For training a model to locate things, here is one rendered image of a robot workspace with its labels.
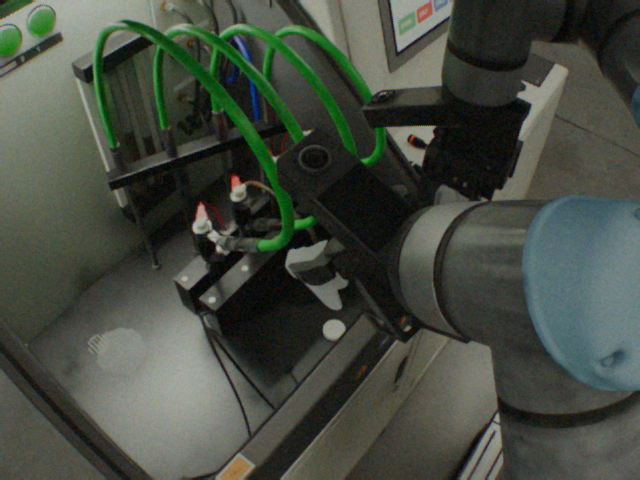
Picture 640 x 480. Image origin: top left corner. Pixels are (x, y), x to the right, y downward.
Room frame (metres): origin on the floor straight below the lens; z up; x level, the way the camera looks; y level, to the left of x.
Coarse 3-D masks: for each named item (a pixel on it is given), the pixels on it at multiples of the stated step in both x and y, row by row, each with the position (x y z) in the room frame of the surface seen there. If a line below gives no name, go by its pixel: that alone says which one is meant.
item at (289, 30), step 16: (288, 32) 0.71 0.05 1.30; (304, 32) 0.69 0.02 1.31; (272, 48) 0.73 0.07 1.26; (336, 48) 0.66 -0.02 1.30; (352, 64) 0.65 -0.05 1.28; (368, 96) 0.62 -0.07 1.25; (272, 112) 0.74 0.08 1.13; (384, 128) 0.61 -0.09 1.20; (384, 144) 0.60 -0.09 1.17; (368, 160) 0.61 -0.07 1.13
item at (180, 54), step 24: (120, 24) 0.54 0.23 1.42; (144, 24) 0.53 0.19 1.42; (96, 48) 0.59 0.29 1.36; (168, 48) 0.49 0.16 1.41; (96, 72) 0.61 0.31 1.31; (192, 72) 0.46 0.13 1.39; (216, 96) 0.44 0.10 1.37; (240, 120) 0.43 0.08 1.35; (264, 144) 0.42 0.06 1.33; (264, 168) 0.41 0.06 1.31; (288, 216) 0.39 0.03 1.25; (264, 240) 0.43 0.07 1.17; (288, 240) 0.39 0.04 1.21
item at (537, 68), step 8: (528, 56) 1.22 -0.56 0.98; (536, 56) 1.22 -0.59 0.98; (528, 64) 1.17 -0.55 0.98; (536, 64) 1.18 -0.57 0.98; (544, 64) 1.18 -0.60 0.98; (552, 64) 1.19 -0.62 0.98; (528, 72) 1.13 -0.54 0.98; (536, 72) 1.14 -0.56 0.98; (544, 72) 1.14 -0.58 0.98; (528, 80) 1.09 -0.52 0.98; (536, 80) 1.10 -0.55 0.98; (544, 80) 1.10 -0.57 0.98
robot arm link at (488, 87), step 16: (448, 48) 0.41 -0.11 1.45; (448, 64) 0.40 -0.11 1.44; (464, 64) 0.38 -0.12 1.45; (448, 80) 0.40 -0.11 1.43; (464, 80) 0.38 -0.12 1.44; (480, 80) 0.38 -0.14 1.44; (496, 80) 0.37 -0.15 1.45; (512, 80) 0.38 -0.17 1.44; (464, 96) 0.38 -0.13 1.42; (480, 96) 0.38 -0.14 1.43; (496, 96) 0.37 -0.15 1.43; (512, 96) 0.38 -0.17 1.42
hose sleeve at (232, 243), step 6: (228, 240) 0.46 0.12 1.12; (234, 240) 0.46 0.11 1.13; (240, 240) 0.45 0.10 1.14; (246, 240) 0.44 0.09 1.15; (252, 240) 0.43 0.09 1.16; (258, 240) 0.43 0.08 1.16; (228, 246) 0.46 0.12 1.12; (234, 246) 0.45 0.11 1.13; (240, 246) 0.44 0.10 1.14; (246, 246) 0.43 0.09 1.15; (252, 246) 0.43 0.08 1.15; (258, 252) 0.42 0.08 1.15
